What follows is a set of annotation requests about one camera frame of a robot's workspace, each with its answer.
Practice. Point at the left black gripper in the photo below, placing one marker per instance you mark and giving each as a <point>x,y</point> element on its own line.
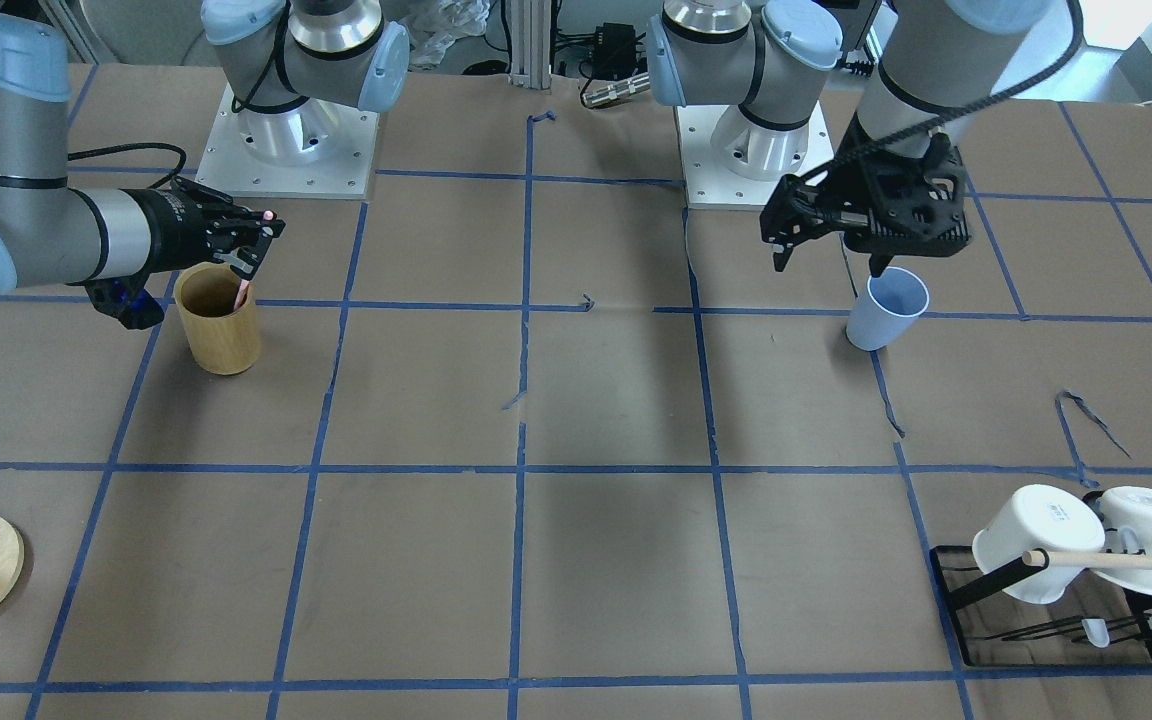
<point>792,213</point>

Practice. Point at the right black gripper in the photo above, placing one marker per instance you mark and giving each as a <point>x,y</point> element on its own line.
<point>168,228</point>

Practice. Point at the pink chopstick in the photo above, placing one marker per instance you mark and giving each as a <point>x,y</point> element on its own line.
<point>264,236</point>

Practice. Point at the light blue plastic cup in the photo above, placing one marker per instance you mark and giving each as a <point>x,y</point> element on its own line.
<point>887,307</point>

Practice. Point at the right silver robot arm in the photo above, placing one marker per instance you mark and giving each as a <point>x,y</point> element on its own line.
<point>283,59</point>

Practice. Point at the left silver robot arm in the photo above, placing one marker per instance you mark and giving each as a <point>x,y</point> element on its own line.
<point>940,67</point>

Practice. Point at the bamboo wooden cup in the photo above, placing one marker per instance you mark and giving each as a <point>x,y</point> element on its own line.
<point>219,318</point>

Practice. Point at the silver cylindrical connector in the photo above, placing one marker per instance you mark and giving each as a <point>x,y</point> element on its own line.
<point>615,92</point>

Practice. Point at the crumpled clear plastic bag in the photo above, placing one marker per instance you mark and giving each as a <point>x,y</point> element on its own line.
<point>434,26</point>

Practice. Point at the black power adapter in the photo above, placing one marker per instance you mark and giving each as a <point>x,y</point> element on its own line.
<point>615,53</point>

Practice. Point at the white mug near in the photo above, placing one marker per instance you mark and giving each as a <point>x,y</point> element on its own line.
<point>1037,517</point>

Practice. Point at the wooden dowel rod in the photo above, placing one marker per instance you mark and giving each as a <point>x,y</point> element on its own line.
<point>1043,559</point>

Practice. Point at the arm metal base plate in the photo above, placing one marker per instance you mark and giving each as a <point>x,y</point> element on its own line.
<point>731,164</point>
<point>319,151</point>

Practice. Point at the aluminium frame post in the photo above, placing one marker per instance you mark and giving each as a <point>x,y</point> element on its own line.
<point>530,43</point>

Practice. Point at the black wire mug rack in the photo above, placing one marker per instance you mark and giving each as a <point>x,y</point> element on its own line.
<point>1018,616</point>

